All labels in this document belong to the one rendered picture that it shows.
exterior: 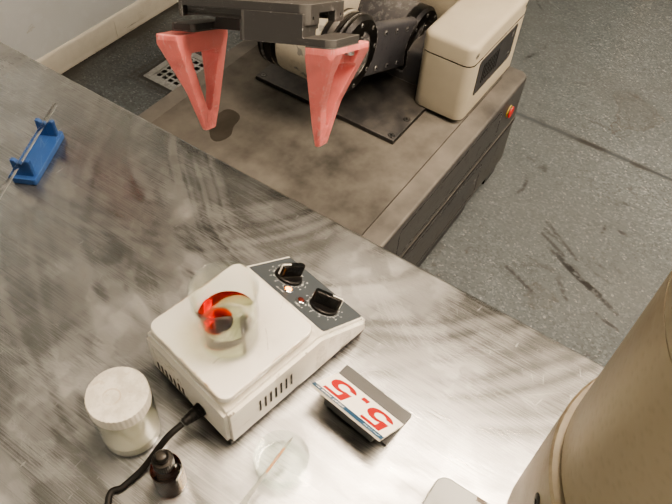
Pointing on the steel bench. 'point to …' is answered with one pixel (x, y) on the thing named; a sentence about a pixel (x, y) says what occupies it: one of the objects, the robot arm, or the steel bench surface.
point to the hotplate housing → (283, 378)
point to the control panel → (304, 295)
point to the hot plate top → (173, 341)
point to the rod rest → (39, 154)
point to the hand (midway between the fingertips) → (263, 125)
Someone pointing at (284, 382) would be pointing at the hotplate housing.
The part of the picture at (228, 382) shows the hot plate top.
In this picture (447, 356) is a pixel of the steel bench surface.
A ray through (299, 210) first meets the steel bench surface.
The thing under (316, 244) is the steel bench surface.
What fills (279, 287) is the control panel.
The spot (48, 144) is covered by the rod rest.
